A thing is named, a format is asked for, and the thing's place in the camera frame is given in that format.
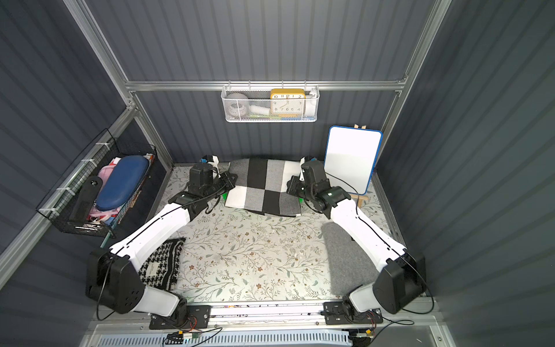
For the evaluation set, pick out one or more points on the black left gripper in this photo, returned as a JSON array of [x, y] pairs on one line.
[[227, 180]]

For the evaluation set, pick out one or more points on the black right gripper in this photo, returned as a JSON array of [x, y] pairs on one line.
[[294, 186]]

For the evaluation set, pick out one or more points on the grey black checked scarf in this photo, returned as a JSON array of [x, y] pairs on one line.
[[261, 187]]

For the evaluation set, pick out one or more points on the dark grey scarf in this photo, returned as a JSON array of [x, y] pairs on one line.
[[350, 267]]

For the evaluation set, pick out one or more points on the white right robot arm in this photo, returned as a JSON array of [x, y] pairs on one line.
[[401, 274]]

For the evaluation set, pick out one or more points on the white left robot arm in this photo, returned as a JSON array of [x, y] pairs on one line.
[[113, 278]]

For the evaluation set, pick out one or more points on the black white houndstooth scarf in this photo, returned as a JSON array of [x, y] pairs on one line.
[[161, 268]]

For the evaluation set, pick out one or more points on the pink item in basket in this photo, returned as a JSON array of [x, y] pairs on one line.
[[96, 215]]

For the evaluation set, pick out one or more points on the blue framed whiteboard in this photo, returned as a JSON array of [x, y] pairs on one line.
[[350, 157]]

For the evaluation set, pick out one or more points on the yellow alarm clock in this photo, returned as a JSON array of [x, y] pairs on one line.
[[287, 102]]

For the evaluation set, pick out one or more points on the white tape roll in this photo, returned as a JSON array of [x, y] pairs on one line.
[[236, 105]]

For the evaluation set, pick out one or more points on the white wire wall basket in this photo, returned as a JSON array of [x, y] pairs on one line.
[[259, 105]]

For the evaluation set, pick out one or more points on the black remote handle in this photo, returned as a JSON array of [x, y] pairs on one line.
[[85, 200]]

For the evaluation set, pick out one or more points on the black wire side basket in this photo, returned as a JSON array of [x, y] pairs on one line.
[[58, 207]]

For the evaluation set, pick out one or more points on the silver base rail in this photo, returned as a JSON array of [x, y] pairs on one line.
[[262, 316]]

